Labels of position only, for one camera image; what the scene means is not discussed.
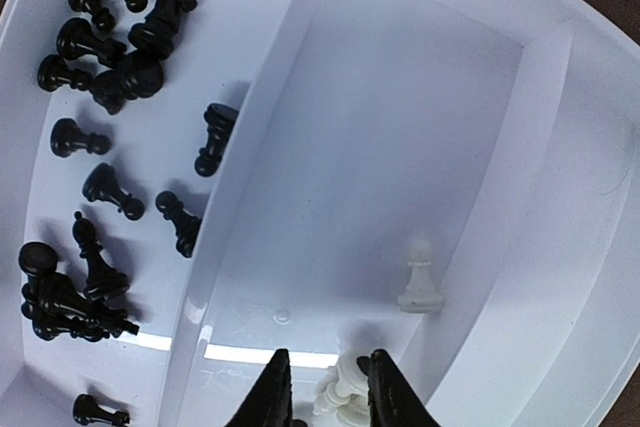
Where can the black chess piece lone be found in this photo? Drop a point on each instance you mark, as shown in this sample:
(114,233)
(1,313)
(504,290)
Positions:
(86,411)

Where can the white plastic tray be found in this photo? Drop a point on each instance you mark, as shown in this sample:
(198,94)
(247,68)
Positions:
(504,132)

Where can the white pawn in tray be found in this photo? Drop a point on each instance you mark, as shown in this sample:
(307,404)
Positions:
(420,295)

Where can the black chess pieces cluster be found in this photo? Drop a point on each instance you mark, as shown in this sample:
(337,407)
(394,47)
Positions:
(131,76)
(56,307)

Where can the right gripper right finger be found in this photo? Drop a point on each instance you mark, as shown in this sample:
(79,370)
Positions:
(392,401)

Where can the black chess pieces lower cluster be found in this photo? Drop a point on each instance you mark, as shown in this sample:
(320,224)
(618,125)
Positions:
(56,307)

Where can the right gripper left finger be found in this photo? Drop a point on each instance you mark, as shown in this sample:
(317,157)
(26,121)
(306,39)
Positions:
(268,403)

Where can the black chess pieces upper cluster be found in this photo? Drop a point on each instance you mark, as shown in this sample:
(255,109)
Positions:
(131,76)

